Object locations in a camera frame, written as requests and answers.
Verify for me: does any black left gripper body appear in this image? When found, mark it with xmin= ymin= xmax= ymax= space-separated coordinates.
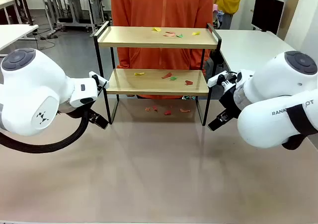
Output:
xmin=58 ymin=103 xmax=91 ymax=119

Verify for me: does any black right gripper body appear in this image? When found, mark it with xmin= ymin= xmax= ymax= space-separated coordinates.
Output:
xmin=218 ymin=84 xmax=243 ymax=116

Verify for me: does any black office chair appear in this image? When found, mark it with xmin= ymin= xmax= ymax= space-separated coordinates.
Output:
xmin=204 ymin=49 xmax=225 ymax=85

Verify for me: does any large white table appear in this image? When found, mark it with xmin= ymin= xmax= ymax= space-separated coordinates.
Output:
xmin=213 ymin=29 xmax=298 ymax=73

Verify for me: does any black monitor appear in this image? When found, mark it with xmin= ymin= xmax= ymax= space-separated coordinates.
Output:
xmin=251 ymin=0 xmax=285 ymax=35

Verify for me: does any white table with pole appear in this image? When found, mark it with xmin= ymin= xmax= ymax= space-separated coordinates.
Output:
xmin=0 ymin=24 xmax=39 ymax=58

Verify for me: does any person in yellow top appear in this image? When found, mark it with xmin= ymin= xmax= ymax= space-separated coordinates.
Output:
xmin=214 ymin=0 xmax=248 ymax=30

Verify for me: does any brown cardboard panel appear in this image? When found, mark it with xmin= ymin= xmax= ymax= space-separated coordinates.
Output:
xmin=282 ymin=0 xmax=302 ymax=40

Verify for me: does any black pole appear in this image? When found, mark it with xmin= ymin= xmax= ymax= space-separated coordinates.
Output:
xmin=18 ymin=0 xmax=35 ymax=26

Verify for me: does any person in orange hoodie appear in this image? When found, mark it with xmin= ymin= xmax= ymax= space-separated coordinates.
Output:
xmin=110 ymin=0 xmax=215 ymax=100

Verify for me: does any white desk with dark panel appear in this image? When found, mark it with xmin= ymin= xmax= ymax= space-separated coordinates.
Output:
xmin=0 ymin=0 xmax=25 ymax=25

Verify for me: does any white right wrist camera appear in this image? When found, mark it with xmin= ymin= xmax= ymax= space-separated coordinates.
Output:
xmin=208 ymin=70 xmax=239 ymax=87

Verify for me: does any black sleeved left arm cable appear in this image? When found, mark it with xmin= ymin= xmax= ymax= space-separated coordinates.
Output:
xmin=0 ymin=109 xmax=90 ymax=154

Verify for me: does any black frame wooden shelf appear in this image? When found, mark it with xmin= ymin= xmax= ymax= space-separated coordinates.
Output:
xmin=93 ymin=21 xmax=222 ymax=127

